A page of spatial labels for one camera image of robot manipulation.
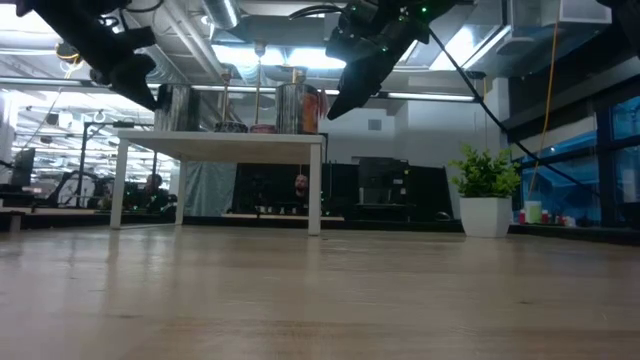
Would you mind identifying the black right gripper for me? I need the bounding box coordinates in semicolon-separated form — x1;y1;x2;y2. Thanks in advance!
325;0;431;121

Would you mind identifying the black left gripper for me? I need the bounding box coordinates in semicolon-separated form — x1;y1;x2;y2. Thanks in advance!
74;25;160;111

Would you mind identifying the glass jar candle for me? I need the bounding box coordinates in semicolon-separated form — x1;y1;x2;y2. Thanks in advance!
153;83;201;133

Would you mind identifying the glass jar orange label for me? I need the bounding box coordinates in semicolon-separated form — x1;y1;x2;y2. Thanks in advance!
274;82;329;135

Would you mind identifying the long linear ceiling light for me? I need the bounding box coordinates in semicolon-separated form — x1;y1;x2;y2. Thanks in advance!
0;74;485;105

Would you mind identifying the person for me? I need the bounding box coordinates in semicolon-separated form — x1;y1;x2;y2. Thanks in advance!
287;173;314;211
134;173;174;214

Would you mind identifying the white perforated metal shelf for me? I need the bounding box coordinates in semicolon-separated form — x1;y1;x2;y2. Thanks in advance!
109;129;326;237

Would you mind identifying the grey curtain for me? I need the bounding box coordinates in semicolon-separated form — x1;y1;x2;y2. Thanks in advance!
180;160;239;217

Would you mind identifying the green plant in white pot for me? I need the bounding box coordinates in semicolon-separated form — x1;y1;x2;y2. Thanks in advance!
448;144;522;239

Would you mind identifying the white cup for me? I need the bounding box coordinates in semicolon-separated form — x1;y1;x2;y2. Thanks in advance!
523;199;544;225

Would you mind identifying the black ceiling cable reel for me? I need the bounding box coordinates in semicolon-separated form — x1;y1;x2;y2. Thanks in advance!
53;40;84;65

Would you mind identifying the silver round air duct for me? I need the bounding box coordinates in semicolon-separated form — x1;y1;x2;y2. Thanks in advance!
202;0;241;30

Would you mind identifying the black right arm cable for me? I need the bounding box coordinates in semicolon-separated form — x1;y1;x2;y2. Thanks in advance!
427;27;604;197

